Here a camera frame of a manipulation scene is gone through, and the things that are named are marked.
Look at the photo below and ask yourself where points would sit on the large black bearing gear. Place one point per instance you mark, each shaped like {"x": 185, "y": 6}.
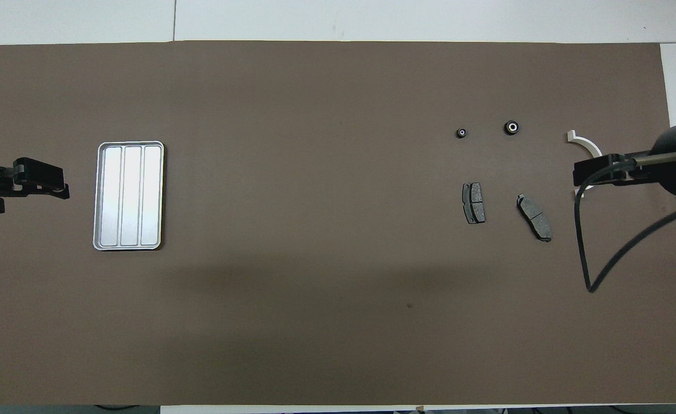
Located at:
{"x": 511, "y": 127}

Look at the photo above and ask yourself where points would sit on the small black bearing gear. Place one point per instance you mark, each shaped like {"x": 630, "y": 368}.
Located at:
{"x": 461, "y": 133}

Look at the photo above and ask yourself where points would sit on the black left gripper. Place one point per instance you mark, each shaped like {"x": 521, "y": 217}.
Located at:
{"x": 23, "y": 173}

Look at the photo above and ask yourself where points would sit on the brown table mat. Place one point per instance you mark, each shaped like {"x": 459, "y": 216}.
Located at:
{"x": 338, "y": 287}

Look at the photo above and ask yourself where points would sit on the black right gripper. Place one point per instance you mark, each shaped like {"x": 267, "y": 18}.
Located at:
{"x": 619, "y": 175}

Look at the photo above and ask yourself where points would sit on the large dark brake pad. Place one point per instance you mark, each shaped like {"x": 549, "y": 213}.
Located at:
{"x": 536, "y": 218}

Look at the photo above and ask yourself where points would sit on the small dark brake pad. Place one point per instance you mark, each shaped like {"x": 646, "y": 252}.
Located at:
{"x": 475, "y": 202}

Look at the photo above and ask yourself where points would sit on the silver metal tray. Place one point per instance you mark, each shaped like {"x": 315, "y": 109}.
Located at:
{"x": 111, "y": 230}

